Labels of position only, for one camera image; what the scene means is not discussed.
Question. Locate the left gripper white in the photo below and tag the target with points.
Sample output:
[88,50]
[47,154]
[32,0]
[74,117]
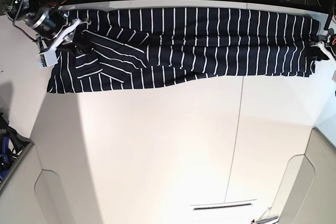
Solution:
[326,44]

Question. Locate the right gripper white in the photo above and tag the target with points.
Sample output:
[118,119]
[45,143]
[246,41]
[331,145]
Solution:
[71,39]

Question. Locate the navy white striped T-shirt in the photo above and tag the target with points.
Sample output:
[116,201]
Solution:
[159,47]

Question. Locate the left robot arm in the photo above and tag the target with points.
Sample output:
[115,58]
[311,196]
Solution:
[320,10]

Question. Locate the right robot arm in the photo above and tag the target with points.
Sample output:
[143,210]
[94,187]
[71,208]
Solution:
[54,31]

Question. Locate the bin with blue items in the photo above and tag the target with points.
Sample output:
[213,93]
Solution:
[13,149]

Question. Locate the black ruler strip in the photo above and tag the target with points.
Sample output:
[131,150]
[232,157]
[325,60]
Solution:
[222,207]

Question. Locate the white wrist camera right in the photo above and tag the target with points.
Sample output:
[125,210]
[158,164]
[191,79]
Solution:
[47,59]

